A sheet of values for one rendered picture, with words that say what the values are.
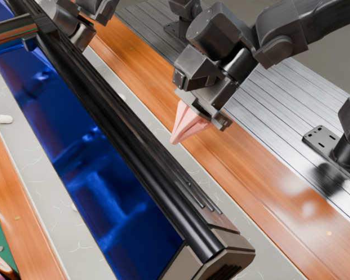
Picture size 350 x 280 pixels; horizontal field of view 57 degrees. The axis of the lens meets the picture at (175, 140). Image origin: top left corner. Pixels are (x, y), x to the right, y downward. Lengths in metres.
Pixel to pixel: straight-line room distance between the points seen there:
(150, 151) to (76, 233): 0.41
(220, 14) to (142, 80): 0.34
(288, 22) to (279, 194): 0.28
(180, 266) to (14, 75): 0.23
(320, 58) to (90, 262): 2.06
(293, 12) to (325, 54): 1.90
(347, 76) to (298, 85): 1.32
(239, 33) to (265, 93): 0.42
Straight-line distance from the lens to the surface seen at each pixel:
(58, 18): 0.70
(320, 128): 0.86
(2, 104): 0.85
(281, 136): 0.82
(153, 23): 1.19
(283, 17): 0.53
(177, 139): 0.57
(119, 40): 0.93
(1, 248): 0.65
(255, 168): 0.62
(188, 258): 0.16
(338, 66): 2.34
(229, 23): 0.51
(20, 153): 0.73
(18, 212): 0.61
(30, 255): 0.57
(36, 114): 0.28
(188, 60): 0.48
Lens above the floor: 1.26
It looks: 50 degrees down
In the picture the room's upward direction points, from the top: straight up
